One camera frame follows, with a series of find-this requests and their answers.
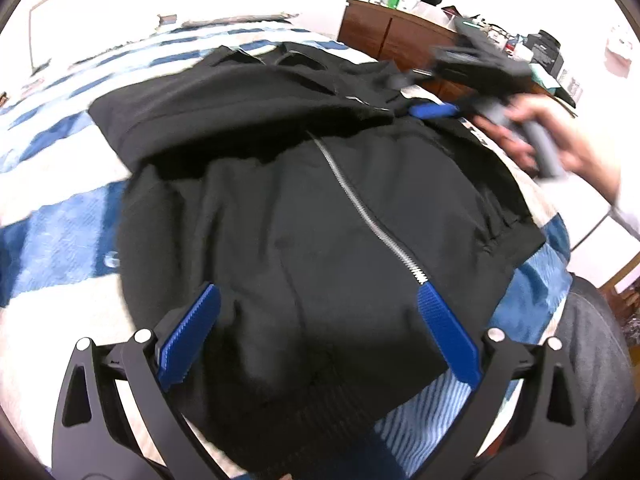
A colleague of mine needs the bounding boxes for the black zip-up jacket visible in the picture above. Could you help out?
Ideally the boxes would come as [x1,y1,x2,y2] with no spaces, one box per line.
[88,42,544,479]

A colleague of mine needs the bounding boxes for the person's right hand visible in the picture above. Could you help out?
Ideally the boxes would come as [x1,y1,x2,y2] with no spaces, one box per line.
[472,94,620,205]

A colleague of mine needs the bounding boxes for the black printer on dresser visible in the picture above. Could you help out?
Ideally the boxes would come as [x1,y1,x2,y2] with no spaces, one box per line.
[524,29,564,77]

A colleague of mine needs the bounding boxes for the dark wooden dresser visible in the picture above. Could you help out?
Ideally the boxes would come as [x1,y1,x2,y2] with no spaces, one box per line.
[337,0,462,70]

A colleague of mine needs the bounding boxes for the grey trousers leg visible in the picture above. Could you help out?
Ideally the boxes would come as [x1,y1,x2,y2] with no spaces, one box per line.
[494,276,637,470]

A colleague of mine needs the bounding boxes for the silver patterned right pillow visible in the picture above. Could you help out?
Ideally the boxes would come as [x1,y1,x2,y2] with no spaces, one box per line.
[181,12,298,29]

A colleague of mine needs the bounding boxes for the blue checkered bed blanket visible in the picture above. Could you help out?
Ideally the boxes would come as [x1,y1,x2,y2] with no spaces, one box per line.
[1,20,573,479]

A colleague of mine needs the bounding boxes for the beige wooden headboard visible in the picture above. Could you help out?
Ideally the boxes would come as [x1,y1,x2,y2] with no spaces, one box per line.
[27,0,279,74]

